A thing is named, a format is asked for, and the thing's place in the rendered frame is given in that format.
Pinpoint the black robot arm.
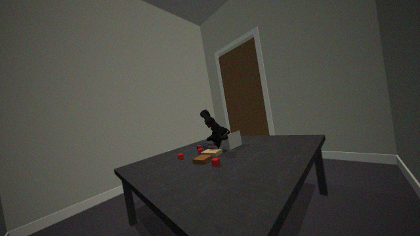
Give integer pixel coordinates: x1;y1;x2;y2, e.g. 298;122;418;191
200;109;230;141

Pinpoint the brown square block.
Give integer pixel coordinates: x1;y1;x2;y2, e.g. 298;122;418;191
192;155;213;165

